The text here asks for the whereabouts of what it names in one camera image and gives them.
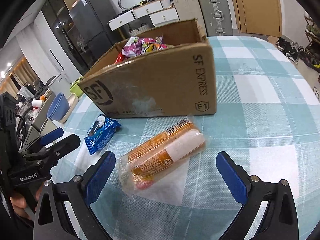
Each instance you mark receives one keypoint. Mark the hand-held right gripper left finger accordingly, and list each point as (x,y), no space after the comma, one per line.
(100,177)

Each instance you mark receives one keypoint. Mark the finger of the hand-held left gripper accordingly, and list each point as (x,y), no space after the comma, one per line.
(65,142)
(51,136)

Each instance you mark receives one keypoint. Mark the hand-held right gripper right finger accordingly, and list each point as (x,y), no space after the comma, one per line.
(232,177)

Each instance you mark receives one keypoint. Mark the blue cookie packet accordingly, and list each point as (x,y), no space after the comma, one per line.
(102,132)

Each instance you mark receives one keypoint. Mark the orange and white bread packet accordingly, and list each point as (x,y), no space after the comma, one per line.
(160,152)

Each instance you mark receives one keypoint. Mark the red snack packet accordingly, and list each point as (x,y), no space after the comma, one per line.
(120,58)

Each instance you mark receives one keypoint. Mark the brown cardboard box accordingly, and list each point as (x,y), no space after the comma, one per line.
(155,85)

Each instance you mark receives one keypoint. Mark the pink snack packet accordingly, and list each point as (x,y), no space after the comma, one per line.
(142,45)

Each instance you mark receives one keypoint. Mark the person's left hand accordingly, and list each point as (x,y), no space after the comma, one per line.
(18,203)

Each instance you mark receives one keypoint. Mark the beige tumbler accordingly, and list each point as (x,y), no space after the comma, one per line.
(46,126)

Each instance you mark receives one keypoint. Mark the blue bowl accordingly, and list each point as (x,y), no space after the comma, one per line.
(57,107)

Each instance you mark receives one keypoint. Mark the white paper cup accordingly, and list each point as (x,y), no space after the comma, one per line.
(36,103)

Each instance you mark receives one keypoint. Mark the beige bowl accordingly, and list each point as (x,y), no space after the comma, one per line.
(72,103)

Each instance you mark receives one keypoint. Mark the green mug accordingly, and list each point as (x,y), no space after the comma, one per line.
(76,87)

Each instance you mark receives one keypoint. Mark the dark grey fridge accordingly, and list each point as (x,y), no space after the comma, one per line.
(97,27)

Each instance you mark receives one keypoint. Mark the woven laundry basket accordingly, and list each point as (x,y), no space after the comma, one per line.
(140,29)

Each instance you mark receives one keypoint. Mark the pile of dark shoes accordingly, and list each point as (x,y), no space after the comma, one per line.
(292,48)

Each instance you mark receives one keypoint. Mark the white drawer dresser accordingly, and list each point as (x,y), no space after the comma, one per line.
(155,11)

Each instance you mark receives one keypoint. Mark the silver suitcase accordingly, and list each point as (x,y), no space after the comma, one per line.
(215,12)

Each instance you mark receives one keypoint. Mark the wooden shoe rack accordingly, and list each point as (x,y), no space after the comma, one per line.
(312,30)

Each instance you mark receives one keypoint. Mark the wooden door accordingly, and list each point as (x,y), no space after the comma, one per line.
(257,7)

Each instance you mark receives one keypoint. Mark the beige suitcase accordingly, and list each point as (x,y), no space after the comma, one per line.
(187,7)

